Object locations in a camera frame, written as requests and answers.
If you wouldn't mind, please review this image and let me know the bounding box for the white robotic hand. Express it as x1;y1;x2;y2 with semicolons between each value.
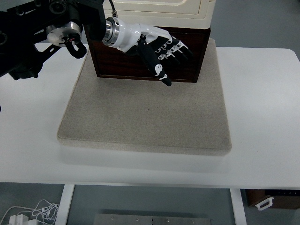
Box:
102;17;193;87

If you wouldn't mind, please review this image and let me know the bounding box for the brown wooden drawer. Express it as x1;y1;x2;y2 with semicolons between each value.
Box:
85;27;211;83

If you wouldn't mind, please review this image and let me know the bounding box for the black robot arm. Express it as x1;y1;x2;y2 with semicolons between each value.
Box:
0;0;192;86

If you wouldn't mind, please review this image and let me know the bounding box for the cream upper cabinet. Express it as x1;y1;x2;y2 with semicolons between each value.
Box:
113;0;216;29

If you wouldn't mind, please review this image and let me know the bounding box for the brown drawer on floor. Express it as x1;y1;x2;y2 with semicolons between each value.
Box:
246;189;300;211

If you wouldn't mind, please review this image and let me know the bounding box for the beige foam mat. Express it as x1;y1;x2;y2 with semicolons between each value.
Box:
57;39;232;156

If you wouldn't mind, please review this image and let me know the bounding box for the white table leg right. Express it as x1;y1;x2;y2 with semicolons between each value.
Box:
230;188;247;225

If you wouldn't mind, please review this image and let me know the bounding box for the white table leg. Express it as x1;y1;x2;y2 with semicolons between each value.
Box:
55;184;75;225
230;188;247;225

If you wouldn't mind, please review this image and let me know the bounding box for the white table leg left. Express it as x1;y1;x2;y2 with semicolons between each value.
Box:
55;184;75;225

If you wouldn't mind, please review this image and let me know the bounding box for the white power adapter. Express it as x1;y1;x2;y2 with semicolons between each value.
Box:
8;214;38;225

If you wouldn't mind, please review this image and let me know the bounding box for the white handle on floor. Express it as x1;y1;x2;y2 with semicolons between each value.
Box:
255;197;274;211

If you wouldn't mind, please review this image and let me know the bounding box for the white cable bundle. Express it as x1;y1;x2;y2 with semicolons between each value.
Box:
0;199;60;225

